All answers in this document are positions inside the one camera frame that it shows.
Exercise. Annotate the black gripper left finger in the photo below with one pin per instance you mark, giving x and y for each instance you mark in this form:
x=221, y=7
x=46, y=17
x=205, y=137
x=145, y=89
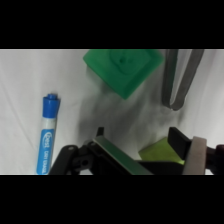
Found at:
x=106, y=156

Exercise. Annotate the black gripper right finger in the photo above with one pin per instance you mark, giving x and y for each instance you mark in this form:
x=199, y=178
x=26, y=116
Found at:
x=196, y=156

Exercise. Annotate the blue marker pen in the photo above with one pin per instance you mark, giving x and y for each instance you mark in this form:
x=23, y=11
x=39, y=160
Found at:
x=48, y=133

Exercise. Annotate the metal tongs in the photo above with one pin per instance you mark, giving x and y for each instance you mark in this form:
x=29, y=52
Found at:
x=168, y=76

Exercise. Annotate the green plastic block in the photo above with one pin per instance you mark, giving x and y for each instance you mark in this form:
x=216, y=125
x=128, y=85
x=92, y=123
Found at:
x=123, y=70

